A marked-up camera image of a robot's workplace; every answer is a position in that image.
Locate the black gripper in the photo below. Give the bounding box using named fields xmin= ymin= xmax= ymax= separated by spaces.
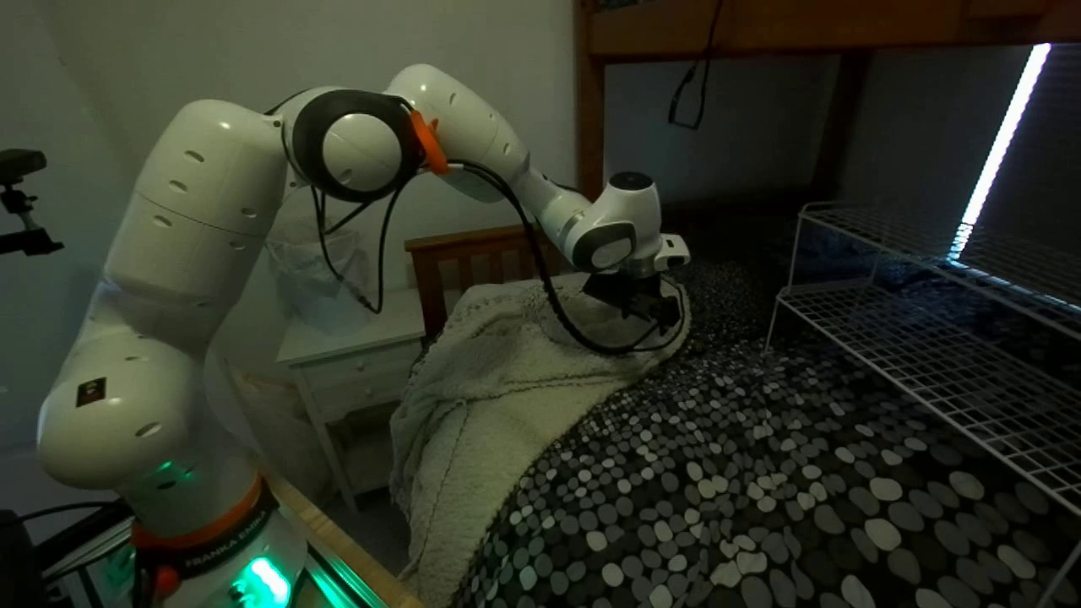
xmin=581 ymin=268 xmax=684 ymax=330

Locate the white fleece blanket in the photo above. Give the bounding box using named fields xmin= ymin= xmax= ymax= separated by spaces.
xmin=385 ymin=268 xmax=695 ymax=604

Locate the black clothes hanger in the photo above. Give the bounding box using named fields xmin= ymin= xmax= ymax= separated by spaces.
xmin=666 ymin=0 xmax=731 ymax=133

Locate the black grey dotted bedspread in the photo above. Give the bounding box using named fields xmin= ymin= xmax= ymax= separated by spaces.
xmin=448 ymin=198 xmax=1081 ymax=608

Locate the white nightstand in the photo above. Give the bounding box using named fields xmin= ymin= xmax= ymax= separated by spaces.
xmin=275 ymin=283 xmax=431 ymax=510

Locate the white plastic bag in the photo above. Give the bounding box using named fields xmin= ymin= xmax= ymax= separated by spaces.
xmin=266 ymin=231 xmax=380 ymax=330

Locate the window with dark blind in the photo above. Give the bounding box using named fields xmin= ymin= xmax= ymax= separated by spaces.
xmin=837 ymin=41 xmax=1081 ymax=315

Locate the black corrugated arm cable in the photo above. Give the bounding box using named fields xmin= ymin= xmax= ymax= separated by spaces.
xmin=454 ymin=154 xmax=691 ymax=360

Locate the wooden bunk bed frame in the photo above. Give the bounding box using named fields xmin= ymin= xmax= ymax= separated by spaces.
xmin=402 ymin=0 xmax=1081 ymax=349

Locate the white wire rack shelf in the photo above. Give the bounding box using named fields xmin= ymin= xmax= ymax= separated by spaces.
xmin=765 ymin=198 xmax=1081 ymax=608

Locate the black thin floor cable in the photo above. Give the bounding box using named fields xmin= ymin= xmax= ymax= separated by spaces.
xmin=16 ymin=497 xmax=127 ymax=534

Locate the black camera on tripod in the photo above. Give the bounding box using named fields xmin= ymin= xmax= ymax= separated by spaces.
xmin=0 ymin=145 xmax=68 ymax=259

